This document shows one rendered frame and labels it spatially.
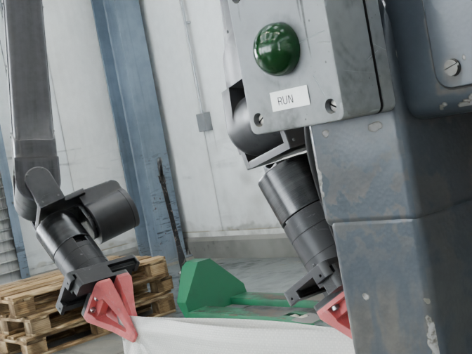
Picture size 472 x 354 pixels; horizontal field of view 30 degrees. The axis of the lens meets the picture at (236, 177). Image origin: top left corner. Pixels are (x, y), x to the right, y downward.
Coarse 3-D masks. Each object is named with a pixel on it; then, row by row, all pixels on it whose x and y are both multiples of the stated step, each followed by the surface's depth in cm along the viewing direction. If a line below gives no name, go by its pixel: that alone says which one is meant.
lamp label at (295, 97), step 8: (288, 88) 49; (296, 88) 49; (304, 88) 48; (272, 96) 50; (280, 96) 50; (288, 96) 49; (296, 96) 49; (304, 96) 48; (272, 104) 50; (280, 104) 50; (288, 104) 49; (296, 104) 49; (304, 104) 49
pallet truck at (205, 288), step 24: (192, 264) 620; (216, 264) 627; (192, 288) 608; (216, 288) 620; (240, 288) 632; (192, 312) 597; (216, 312) 581; (240, 312) 568; (264, 312) 554; (288, 312) 541
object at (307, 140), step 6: (306, 126) 57; (306, 132) 57; (306, 138) 57; (306, 144) 58; (306, 150) 58; (312, 150) 57; (312, 156) 58; (312, 162) 58; (312, 168) 58; (312, 174) 58; (318, 186) 58; (318, 192) 58; (330, 228) 59
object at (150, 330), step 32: (160, 320) 101; (192, 320) 98; (224, 320) 95; (256, 320) 92; (128, 352) 107; (160, 352) 102; (192, 352) 96; (224, 352) 91; (256, 352) 88; (288, 352) 85; (320, 352) 83; (352, 352) 80
